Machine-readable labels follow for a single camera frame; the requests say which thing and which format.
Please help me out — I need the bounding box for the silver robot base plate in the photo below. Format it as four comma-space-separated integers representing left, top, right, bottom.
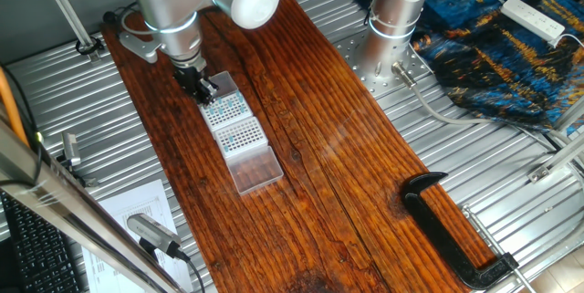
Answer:
335, 32, 437, 99

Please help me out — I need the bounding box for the black keyboard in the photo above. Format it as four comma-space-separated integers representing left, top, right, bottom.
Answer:
0, 191, 86, 293

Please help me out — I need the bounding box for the blue patterned cloth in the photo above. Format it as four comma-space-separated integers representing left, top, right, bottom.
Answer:
341, 0, 584, 135

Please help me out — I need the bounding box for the white pipette tip box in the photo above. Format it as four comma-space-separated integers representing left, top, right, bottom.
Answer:
199, 69, 254, 140
213, 115, 285, 196

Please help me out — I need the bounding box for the brown wooden board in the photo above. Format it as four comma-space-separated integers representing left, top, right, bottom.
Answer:
99, 0, 498, 293

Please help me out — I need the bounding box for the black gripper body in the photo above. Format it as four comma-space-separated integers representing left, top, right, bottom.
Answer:
172, 66, 210, 92

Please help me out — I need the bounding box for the printed paper sheet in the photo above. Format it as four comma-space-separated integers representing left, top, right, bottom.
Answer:
80, 178, 195, 293

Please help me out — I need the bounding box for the orange tube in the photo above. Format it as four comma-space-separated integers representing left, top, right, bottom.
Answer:
0, 67, 29, 148

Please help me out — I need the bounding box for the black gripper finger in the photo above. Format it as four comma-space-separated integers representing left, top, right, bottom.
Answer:
193, 86, 214, 107
201, 77, 221, 104

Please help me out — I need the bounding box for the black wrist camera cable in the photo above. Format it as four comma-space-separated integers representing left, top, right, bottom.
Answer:
102, 3, 138, 25

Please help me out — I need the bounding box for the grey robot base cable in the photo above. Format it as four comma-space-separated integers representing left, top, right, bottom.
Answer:
391, 61, 560, 151

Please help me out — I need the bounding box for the black cable tie loop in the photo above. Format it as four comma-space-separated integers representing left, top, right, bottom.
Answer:
75, 35, 107, 57

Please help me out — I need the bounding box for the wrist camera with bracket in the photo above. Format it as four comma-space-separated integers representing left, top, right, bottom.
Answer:
118, 31, 164, 65

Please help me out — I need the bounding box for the aluminium profile bar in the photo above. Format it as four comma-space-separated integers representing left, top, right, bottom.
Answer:
527, 96, 584, 184

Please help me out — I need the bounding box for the black C-clamp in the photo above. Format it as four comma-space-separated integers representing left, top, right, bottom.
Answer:
400, 172, 538, 293

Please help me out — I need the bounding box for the steel frame bar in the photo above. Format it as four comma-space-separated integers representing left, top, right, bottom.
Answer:
0, 114, 186, 293

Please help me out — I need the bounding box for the small silver camera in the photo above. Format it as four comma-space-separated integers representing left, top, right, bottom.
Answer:
60, 131, 83, 168

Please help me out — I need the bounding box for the white power strip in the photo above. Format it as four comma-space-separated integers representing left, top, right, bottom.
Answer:
500, 0, 567, 43

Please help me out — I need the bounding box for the thin aluminium rail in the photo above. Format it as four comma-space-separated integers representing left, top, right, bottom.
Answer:
34, 0, 104, 64

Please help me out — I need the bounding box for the silver depth camera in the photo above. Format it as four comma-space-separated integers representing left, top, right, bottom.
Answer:
126, 213, 191, 262

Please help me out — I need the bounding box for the thin black cable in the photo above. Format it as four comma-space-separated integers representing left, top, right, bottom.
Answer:
0, 62, 45, 189

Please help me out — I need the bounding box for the white plug cable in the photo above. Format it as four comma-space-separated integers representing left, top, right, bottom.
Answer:
549, 32, 584, 50

